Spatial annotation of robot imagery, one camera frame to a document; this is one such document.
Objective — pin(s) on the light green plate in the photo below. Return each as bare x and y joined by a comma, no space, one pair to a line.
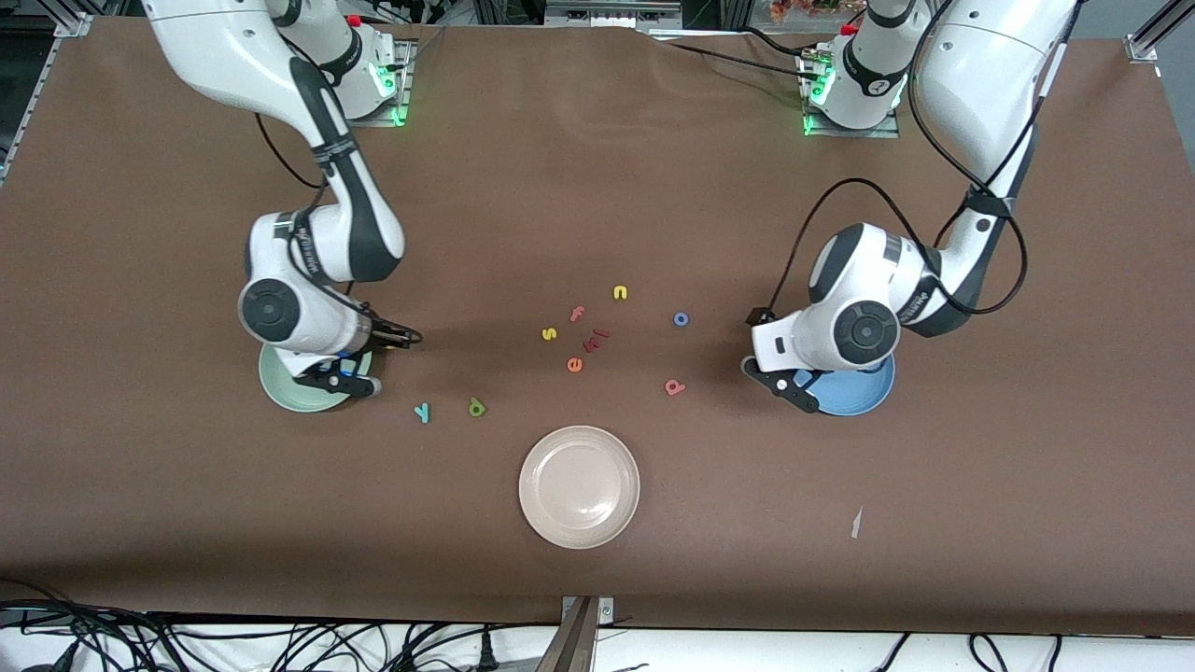
280,387

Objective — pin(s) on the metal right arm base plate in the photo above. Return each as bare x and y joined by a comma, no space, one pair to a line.
403,93

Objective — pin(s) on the black power plug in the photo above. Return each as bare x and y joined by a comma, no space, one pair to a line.
485,653

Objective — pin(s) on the grey metal device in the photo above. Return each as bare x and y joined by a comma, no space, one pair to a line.
611,13

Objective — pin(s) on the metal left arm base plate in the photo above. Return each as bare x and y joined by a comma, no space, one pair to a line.
817,129

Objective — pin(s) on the perforated aluminium side rail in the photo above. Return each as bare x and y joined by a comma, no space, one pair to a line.
39,89

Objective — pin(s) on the pink foam letter p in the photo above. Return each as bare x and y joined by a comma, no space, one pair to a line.
669,388

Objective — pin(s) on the metal table clamp bracket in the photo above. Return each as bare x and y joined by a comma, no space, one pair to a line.
583,644

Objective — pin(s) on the white paper scrap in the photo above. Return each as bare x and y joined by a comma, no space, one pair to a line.
856,523

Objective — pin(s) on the aluminium corner rail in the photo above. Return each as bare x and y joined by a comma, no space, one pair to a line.
1141,47

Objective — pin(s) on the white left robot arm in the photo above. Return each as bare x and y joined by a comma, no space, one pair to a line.
980,65

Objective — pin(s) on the orange dried flowers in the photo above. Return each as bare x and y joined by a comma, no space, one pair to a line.
803,7

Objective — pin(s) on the blue plate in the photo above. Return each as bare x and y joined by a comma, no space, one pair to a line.
864,392

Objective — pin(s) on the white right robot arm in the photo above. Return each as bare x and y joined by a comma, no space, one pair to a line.
233,47

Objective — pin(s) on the brown table cover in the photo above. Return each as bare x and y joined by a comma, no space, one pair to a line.
597,187

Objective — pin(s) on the beige plate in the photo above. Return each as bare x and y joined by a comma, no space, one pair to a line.
579,485

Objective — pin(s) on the aluminium frame structure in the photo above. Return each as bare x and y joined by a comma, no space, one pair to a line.
719,9

